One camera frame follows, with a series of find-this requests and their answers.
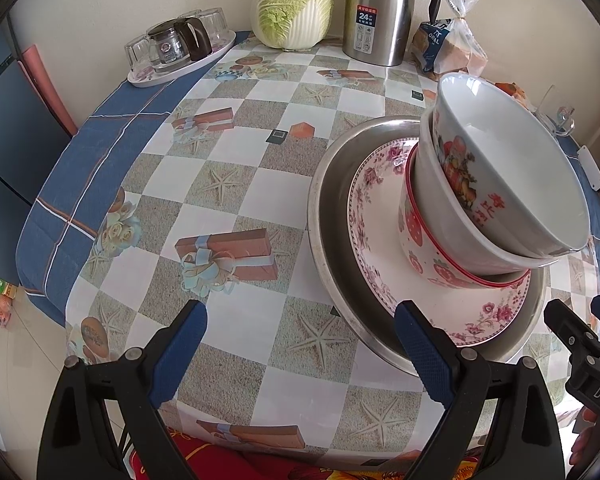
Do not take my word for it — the bagged sliced bread loaf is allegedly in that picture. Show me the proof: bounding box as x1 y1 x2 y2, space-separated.
411 0 488 80

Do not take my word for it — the napa cabbage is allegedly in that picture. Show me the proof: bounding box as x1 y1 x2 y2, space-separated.
250 0 334 51

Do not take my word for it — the pale blue wide bowl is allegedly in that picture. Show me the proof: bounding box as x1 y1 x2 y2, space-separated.
411 108 558 280

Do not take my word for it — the small white bowl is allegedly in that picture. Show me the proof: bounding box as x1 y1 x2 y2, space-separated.
430 73 590 258

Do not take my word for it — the clear glass pitcher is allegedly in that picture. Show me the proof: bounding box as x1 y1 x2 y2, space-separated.
534 84 576 136

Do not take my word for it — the white power strip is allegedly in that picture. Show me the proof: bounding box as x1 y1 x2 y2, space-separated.
577 145 600 192

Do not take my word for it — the white tray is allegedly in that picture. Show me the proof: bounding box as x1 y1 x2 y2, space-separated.
126 30 237 88

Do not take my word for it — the stainless steel thermos jug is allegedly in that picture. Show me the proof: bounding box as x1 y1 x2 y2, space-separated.
342 0 415 67

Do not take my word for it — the person's right hand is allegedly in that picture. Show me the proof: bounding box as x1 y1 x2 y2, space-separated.
569 408 600 466

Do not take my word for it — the pink floral plate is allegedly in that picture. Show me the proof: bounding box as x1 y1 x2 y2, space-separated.
347 138 531 347

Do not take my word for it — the strawberry pattern bowl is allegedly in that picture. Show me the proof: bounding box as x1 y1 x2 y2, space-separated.
398 144 530 289

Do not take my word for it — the front orange snack packet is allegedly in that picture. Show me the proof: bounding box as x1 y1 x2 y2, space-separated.
494 82 527 105

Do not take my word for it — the large stainless steel pan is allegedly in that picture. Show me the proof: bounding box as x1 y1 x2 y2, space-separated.
306 115 551 378

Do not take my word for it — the glass teapot with dark handle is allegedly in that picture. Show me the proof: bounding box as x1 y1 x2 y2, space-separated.
146 16 212 70

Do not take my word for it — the clear drinking glass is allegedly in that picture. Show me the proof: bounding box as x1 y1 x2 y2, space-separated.
124 35 151 73

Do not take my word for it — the checkered patterned tablecloth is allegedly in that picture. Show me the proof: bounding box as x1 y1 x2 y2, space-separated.
16 34 600 469

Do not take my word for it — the red patterned cloth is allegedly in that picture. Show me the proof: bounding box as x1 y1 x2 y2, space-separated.
124 426 487 480

